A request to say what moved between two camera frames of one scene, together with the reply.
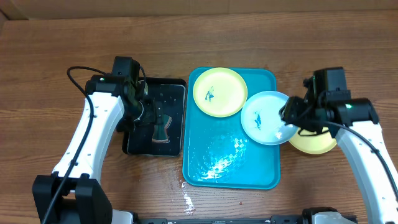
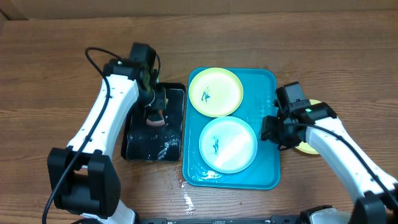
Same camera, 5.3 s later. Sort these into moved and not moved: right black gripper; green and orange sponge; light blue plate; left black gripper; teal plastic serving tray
Moved: right black gripper; left black gripper; green and orange sponge; light blue plate
Not moved: teal plastic serving tray
